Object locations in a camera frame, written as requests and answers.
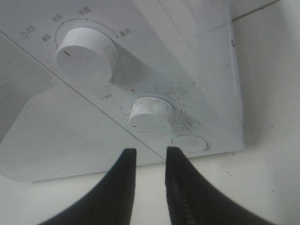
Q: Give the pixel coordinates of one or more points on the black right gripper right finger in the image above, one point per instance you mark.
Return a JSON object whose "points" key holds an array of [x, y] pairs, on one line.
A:
{"points": [[192, 200]]}

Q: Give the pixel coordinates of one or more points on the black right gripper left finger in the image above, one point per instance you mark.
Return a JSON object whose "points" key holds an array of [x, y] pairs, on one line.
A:
{"points": [[110, 202]]}

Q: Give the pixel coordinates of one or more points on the round door release button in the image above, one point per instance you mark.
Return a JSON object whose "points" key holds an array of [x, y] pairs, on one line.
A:
{"points": [[190, 143]]}

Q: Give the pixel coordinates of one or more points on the lower white timer knob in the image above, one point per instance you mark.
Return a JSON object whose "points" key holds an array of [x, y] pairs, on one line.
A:
{"points": [[151, 115]]}

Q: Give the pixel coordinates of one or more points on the white microwave oven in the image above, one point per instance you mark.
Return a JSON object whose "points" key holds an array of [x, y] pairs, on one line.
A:
{"points": [[178, 50]]}

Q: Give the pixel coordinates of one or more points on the upper white power knob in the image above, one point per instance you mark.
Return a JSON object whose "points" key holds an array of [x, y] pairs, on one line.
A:
{"points": [[87, 55]]}

